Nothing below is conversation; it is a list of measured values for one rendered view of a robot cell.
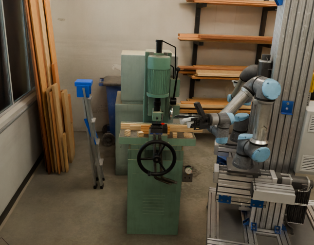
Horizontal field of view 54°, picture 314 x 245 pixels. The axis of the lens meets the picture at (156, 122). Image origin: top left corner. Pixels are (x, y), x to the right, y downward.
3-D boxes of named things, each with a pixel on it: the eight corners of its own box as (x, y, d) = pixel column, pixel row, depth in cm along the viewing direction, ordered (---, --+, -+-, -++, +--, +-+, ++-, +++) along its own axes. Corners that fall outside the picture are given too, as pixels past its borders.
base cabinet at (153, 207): (126, 234, 268) (126, 159, 245) (129, 197, 322) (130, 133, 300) (177, 235, 269) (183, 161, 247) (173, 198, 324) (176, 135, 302)
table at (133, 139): (117, 148, 232) (117, 141, 230) (120, 134, 261) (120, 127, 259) (197, 151, 234) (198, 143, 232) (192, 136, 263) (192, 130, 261)
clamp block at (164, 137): (147, 146, 232) (148, 134, 229) (147, 139, 245) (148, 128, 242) (167, 146, 232) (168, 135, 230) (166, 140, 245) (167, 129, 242)
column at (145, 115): (142, 133, 276) (144, 51, 253) (142, 125, 297) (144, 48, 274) (167, 134, 276) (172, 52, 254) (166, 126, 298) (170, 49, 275)
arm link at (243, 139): (248, 148, 224) (250, 130, 220) (258, 155, 212) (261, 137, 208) (232, 149, 221) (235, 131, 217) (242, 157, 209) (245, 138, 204)
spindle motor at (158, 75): (146, 98, 238) (147, 57, 228) (146, 93, 254) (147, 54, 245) (169, 98, 238) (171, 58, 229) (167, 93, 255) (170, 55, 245)
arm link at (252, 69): (245, 72, 240) (227, 106, 282) (258, 73, 240) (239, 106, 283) (242, 61, 245) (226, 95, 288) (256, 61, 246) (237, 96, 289)
